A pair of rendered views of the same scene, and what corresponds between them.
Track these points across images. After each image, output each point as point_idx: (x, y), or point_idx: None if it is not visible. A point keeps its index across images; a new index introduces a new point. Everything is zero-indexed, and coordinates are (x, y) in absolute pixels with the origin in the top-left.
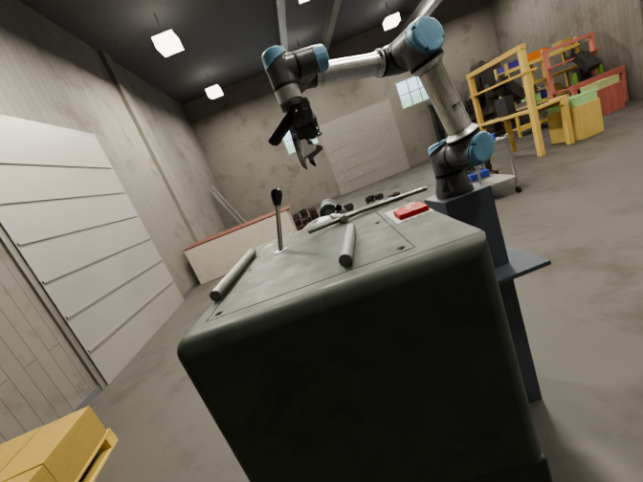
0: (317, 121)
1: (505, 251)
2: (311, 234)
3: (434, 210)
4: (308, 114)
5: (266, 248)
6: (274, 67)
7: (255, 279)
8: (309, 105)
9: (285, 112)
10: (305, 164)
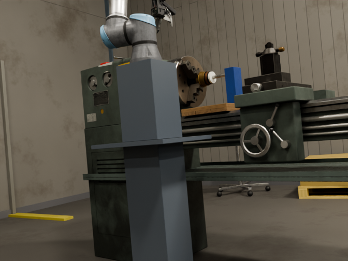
0: (155, 8)
1: (121, 130)
2: None
3: (98, 66)
4: (153, 6)
5: None
6: None
7: None
8: (153, 1)
9: (164, 0)
10: (156, 30)
